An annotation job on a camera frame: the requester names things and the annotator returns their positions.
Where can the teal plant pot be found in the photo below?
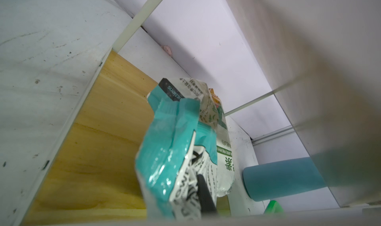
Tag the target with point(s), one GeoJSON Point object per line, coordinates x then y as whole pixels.
{"type": "Point", "coordinates": [282, 178]}

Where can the white wooden two-tier shelf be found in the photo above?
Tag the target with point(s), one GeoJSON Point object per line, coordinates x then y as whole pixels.
{"type": "Point", "coordinates": [332, 98]}

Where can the teal white fertilizer bag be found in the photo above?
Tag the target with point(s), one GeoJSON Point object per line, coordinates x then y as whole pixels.
{"type": "Point", "coordinates": [188, 136]}

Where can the green plastic basket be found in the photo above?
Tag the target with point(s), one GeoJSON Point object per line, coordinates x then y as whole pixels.
{"type": "Point", "coordinates": [273, 208]}

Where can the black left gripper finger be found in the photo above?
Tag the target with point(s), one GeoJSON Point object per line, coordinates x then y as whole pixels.
{"type": "Point", "coordinates": [208, 207]}

